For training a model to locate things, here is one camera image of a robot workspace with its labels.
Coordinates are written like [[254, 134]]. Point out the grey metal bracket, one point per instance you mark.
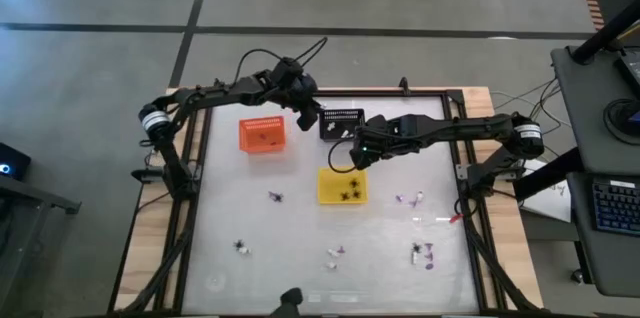
[[462, 172]]

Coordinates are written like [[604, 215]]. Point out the grey side desk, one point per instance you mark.
[[590, 108]]

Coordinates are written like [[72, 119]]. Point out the white paper sheet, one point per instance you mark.
[[550, 203]]

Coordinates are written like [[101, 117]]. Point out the black desk support bar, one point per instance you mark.
[[550, 173]]

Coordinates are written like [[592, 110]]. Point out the black backlit keyboard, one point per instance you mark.
[[617, 208]]

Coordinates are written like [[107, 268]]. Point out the black plastic basket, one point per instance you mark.
[[337, 125]]

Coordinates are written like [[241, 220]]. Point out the black frame clamp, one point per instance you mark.
[[404, 85]]

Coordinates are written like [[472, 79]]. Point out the yellow plastic basket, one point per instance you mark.
[[330, 188]]

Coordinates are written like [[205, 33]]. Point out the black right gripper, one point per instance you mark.
[[385, 135]]

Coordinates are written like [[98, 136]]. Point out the black caster wheel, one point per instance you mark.
[[578, 276]]

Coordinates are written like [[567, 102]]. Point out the orange plastic basket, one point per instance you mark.
[[252, 130]]

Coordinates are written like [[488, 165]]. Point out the black pole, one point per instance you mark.
[[605, 33]]

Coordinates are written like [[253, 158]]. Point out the small black plastic spider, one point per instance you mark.
[[354, 184], [278, 198], [416, 247], [345, 196], [239, 244], [356, 194]]

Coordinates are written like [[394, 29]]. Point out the red clip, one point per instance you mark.
[[454, 218]]

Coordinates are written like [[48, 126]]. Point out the black computer box with light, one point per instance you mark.
[[12, 160]]

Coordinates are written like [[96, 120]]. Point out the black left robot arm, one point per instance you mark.
[[225, 93]]

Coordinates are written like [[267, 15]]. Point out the black laptop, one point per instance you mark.
[[631, 70]]

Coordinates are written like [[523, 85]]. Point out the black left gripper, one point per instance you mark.
[[297, 85]]

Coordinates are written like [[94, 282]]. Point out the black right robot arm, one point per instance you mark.
[[450, 125]]

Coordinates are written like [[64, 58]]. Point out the black round headphones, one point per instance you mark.
[[617, 120]]

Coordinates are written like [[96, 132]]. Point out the grey metal table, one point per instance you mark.
[[45, 197]]

